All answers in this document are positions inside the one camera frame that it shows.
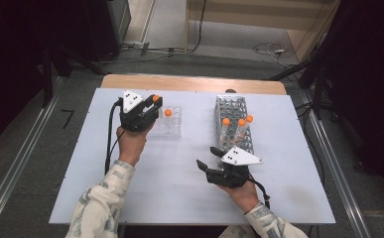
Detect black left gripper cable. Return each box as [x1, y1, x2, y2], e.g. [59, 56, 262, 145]
[104, 97, 128, 176]

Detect black hanging cable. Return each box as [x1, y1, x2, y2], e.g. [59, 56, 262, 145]
[191, 0, 209, 54]

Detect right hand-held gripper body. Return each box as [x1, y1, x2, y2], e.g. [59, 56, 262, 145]
[205, 146, 264, 189]

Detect dark curtain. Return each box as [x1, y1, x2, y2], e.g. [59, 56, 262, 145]
[324, 0, 384, 212]
[0, 0, 88, 155]

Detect clear acrylic test tube rack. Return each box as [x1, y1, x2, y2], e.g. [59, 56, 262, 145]
[148, 104, 183, 138]

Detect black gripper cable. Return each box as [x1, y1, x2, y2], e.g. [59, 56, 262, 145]
[104, 97, 128, 176]
[247, 177, 272, 210]

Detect person's left hand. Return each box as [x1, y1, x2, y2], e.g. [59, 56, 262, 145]
[115, 123, 149, 167]

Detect light wooden frame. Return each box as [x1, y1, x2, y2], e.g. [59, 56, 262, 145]
[185, 0, 341, 63]

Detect white cable with adapter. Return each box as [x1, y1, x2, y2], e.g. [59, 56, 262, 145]
[252, 42, 293, 67]

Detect black metal stand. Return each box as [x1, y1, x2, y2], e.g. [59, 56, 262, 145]
[268, 33, 342, 121]

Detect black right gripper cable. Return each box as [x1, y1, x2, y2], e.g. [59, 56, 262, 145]
[247, 177, 272, 210]

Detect black stand legs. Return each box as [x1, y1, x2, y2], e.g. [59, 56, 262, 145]
[40, 43, 108, 107]

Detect person's right hand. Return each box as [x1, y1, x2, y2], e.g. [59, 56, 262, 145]
[217, 179, 261, 214]

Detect metal test tube rack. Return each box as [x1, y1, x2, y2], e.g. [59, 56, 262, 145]
[214, 94, 256, 157]

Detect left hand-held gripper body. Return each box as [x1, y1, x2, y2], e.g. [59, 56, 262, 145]
[118, 89, 158, 133]

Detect black cabinet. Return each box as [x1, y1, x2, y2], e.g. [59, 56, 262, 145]
[83, 0, 132, 62]

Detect metal floor rail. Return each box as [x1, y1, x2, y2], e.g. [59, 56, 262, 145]
[0, 77, 64, 238]
[300, 92, 374, 238]

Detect grey floor cables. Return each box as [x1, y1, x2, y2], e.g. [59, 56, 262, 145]
[99, 39, 193, 65]

